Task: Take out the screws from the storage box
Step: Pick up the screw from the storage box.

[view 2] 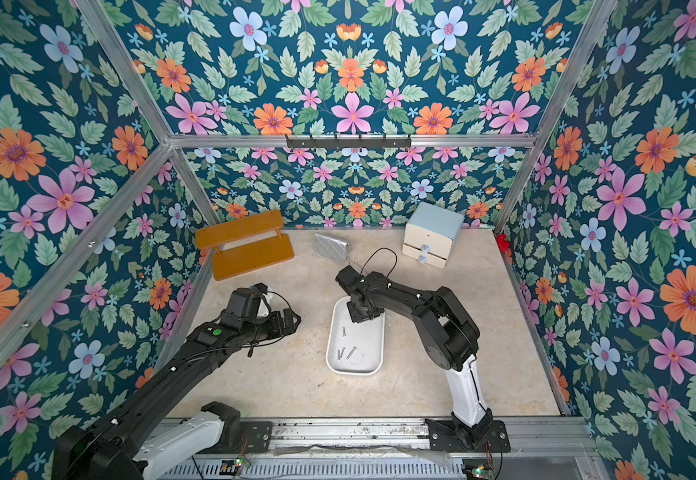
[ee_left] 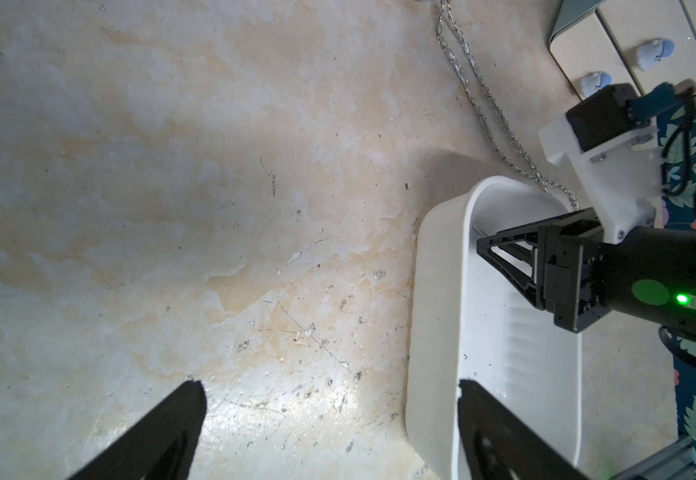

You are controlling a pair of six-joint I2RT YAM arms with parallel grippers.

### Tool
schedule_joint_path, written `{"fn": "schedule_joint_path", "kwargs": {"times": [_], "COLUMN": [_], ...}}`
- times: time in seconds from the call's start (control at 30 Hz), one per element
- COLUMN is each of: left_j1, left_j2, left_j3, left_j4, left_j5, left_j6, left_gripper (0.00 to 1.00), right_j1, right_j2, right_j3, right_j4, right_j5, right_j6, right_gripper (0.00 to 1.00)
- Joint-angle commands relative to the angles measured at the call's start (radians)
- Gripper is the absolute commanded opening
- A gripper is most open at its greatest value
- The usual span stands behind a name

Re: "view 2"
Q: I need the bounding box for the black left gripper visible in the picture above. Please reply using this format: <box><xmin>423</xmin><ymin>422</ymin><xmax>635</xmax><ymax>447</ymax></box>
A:
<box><xmin>239</xmin><ymin>306</ymin><xmax>304</xmax><ymax>344</ymax></box>

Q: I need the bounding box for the white plastic storage tray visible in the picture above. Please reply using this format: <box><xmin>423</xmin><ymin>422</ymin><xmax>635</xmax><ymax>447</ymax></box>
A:
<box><xmin>326</xmin><ymin>296</ymin><xmax>386</xmax><ymax>376</ymax></box>

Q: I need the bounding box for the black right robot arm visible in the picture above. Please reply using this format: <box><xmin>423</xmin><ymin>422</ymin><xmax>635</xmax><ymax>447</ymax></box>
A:
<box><xmin>336</xmin><ymin>266</ymin><xmax>493</xmax><ymax>432</ymax></box>

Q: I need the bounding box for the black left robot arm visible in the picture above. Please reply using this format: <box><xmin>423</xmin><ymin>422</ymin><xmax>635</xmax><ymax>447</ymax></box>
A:
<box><xmin>52</xmin><ymin>284</ymin><xmax>301</xmax><ymax>479</ymax></box>

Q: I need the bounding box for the silver quilted pouch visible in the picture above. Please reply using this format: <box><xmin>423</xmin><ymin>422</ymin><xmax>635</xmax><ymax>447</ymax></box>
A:
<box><xmin>313</xmin><ymin>233</ymin><xmax>350</xmax><ymax>263</ymax></box>

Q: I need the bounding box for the orange wooden two-tier shelf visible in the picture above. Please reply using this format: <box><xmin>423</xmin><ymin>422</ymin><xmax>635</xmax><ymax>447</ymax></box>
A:
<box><xmin>196</xmin><ymin>210</ymin><xmax>295</xmax><ymax>281</ymax></box>

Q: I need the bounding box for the small white drawer cabinet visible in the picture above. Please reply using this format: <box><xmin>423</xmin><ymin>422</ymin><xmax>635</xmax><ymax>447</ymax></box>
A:
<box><xmin>402</xmin><ymin>202</ymin><xmax>465</xmax><ymax>269</ymax></box>

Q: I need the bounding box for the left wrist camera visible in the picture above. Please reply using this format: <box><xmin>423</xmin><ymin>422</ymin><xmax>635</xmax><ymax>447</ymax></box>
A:
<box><xmin>250</xmin><ymin>284</ymin><xmax>272</xmax><ymax>317</ymax></box>

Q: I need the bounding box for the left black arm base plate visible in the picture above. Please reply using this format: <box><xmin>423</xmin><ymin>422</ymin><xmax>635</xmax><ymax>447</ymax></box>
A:
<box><xmin>201</xmin><ymin>420</ymin><xmax>273</xmax><ymax>455</ymax></box>

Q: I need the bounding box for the red object at wall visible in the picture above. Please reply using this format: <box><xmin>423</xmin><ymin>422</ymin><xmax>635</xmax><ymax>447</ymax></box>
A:
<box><xmin>496</xmin><ymin>234</ymin><xmax>512</xmax><ymax>256</ymax></box>

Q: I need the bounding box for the black wall hook rail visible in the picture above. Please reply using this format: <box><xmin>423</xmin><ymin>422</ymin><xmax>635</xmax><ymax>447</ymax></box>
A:
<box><xmin>285</xmin><ymin>134</ymin><xmax>412</xmax><ymax>150</ymax></box>

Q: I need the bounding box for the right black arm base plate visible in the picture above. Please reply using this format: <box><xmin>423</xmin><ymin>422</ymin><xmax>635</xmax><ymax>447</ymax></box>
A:
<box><xmin>425</xmin><ymin>417</ymin><xmax>511</xmax><ymax>453</ymax></box>

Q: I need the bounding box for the aluminium front rail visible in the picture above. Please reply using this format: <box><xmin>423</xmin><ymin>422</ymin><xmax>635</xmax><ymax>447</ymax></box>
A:
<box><xmin>165</xmin><ymin>416</ymin><xmax>611</xmax><ymax>479</ymax></box>

